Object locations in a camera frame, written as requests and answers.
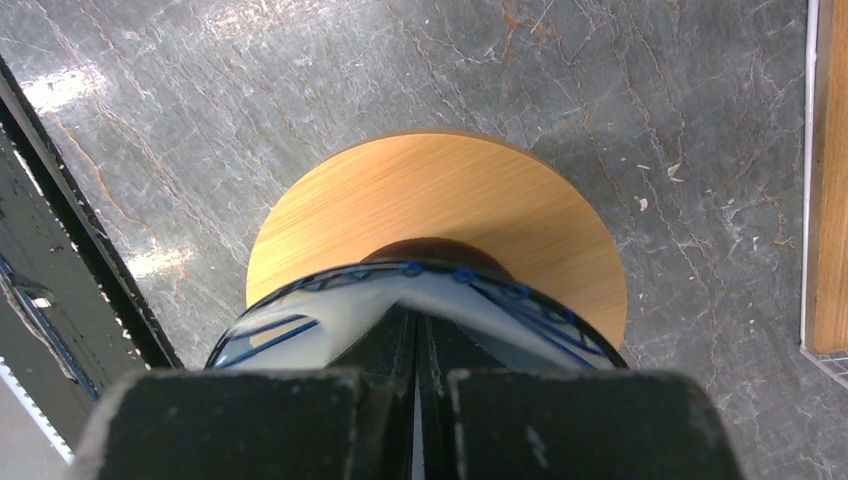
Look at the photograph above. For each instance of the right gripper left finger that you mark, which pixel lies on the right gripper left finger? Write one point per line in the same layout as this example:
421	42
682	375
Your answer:
351	420

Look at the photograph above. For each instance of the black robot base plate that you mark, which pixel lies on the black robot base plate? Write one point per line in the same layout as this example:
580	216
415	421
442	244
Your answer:
73	320

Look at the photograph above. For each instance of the blue ribbed coffee dripper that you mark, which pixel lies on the blue ribbed coffee dripper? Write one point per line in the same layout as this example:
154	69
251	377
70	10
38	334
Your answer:
311	322

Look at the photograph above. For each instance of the white wire wooden shelf rack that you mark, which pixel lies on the white wire wooden shelf rack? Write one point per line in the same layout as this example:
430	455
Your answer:
823	331

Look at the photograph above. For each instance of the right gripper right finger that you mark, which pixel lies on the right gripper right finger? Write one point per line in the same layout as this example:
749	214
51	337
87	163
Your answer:
478	419

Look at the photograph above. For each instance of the round wooden dripper stand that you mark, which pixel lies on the round wooden dripper stand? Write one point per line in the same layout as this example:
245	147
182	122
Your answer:
469	188

